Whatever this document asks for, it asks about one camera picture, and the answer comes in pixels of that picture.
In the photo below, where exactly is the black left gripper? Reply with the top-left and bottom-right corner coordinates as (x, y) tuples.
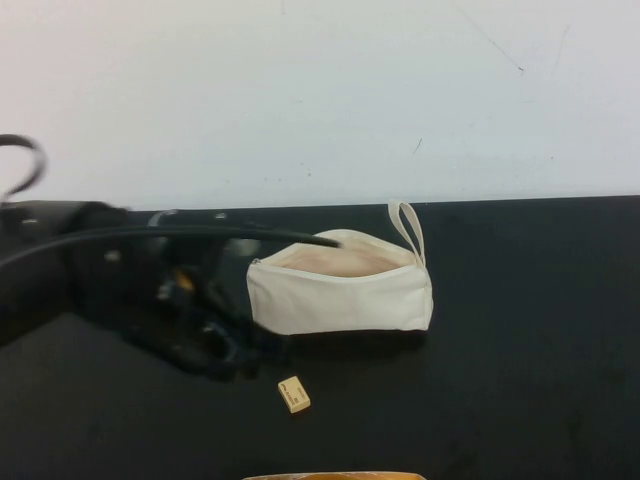
(124, 234), (292, 384)

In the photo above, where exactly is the beige rectangular eraser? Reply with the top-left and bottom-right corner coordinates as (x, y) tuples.
(277, 375), (314, 415)

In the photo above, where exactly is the cream canvas pencil case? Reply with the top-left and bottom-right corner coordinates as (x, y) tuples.
(246, 199), (435, 335)

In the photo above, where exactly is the yellow object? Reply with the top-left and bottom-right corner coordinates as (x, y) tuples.
(242, 469), (426, 480)

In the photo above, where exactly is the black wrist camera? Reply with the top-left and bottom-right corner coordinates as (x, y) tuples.
(149, 208), (262, 261)

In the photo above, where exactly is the long black cable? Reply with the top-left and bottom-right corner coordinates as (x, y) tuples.
(0, 222), (347, 271)

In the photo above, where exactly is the looped black cable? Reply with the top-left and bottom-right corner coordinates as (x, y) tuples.
(0, 133), (50, 202)

